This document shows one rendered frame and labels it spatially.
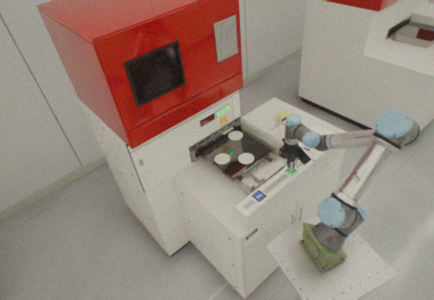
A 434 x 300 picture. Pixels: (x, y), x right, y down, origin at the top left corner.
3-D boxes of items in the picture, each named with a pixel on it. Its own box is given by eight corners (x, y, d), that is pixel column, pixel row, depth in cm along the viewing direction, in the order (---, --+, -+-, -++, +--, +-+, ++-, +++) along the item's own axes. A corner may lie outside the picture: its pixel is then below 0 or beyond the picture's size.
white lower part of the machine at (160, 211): (129, 210, 293) (98, 144, 238) (198, 165, 328) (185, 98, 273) (171, 262, 250) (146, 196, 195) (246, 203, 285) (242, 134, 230)
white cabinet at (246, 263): (191, 246, 259) (172, 178, 204) (272, 183, 300) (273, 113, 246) (246, 306, 220) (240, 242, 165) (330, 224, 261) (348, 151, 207)
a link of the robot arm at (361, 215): (354, 236, 146) (375, 215, 141) (341, 234, 137) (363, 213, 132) (335, 216, 153) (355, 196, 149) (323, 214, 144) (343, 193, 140)
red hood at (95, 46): (78, 98, 211) (35, 5, 171) (177, 54, 246) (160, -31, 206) (132, 150, 165) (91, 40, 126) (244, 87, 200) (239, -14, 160)
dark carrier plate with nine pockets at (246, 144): (198, 151, 209) (197, 151, 209) (236, 127, 224) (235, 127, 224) (233, 178, 188) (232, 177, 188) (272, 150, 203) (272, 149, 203)
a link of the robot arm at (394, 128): (346, 234, 136) (426, 125, 124) (330, 233, 126) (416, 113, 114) (325, 217, 145) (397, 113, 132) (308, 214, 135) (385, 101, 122)
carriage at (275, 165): (240, 187, 188) (240, 184, 186) (281, 156, 204) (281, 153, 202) (249, 194, 183) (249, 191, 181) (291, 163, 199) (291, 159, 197)
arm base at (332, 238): (343, 254, 147) (358, 240, 144) (325, 251, 139) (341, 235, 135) (324, 229, 159) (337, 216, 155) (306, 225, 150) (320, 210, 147)
